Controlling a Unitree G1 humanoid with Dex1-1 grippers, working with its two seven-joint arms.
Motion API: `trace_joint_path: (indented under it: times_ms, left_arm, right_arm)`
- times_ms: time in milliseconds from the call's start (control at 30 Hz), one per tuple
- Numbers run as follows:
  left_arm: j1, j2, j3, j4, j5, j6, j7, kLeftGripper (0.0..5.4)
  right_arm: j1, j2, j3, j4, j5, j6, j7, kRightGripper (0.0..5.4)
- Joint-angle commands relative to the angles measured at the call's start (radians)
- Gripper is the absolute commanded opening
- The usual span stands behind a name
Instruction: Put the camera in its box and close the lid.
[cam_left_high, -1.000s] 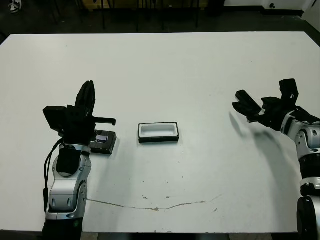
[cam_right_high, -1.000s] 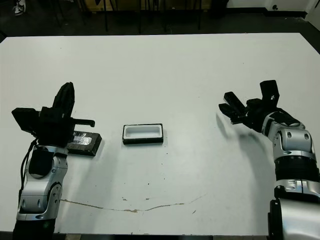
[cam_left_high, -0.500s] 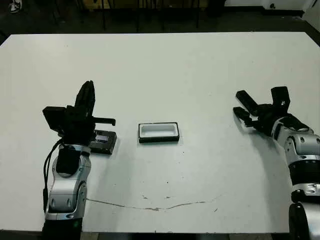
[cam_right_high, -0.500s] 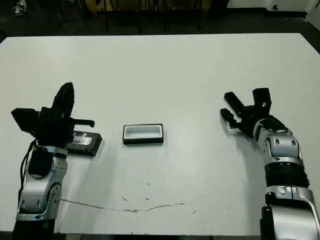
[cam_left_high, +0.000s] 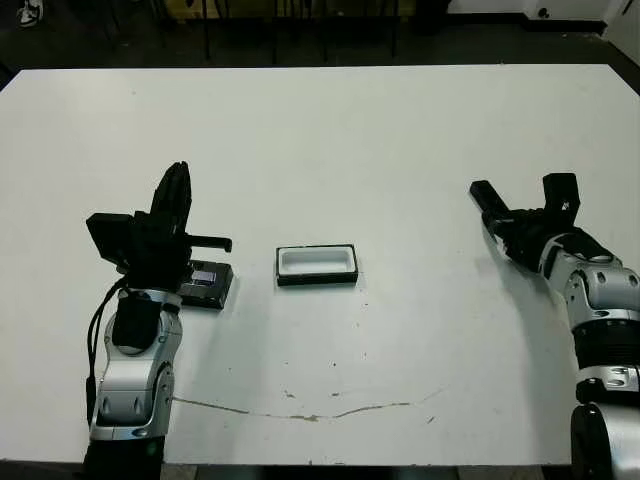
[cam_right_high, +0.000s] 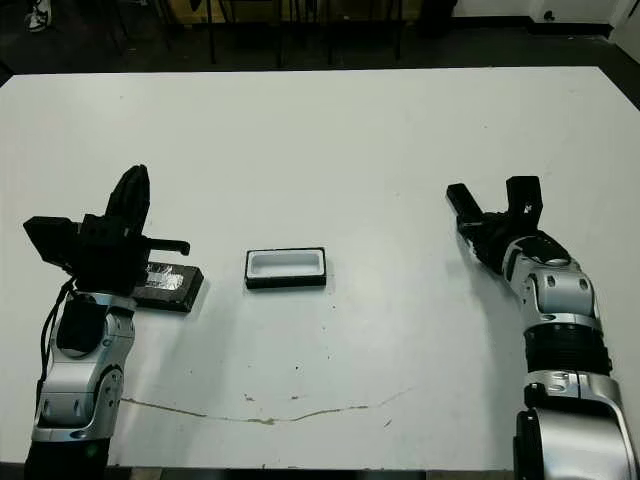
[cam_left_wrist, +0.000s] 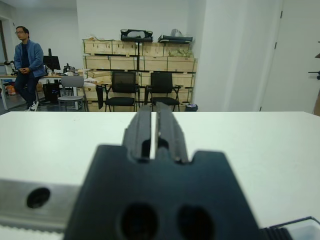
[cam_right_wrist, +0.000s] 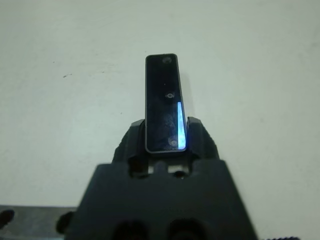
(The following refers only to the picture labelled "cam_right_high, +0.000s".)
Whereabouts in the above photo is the black trash bin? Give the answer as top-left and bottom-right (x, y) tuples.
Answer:
(417, 0), (459, 36)

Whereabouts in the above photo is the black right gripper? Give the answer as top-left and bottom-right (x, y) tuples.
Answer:
(447, 183), (540, 275)

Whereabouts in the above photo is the black lid with silver label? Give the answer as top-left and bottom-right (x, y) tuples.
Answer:
(130, 259), (206, 314)

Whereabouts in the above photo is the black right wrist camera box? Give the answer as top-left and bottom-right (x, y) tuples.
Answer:
(505, 175), (543, 230)

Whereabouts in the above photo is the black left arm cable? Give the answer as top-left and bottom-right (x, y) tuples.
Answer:
(37, 279), (76, 396)

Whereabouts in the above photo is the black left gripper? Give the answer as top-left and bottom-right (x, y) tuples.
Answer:
(69, 163), (192, 301)

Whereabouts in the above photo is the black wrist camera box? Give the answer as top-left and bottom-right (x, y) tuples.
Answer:
(23, 216), (85, 269)
(505, 175), (543, 230)

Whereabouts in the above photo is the black box with white insert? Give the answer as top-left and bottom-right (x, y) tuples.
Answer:
(244, 246), (329, 291)

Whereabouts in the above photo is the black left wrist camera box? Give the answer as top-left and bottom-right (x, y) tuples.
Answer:
(23, 216), (85, 269)

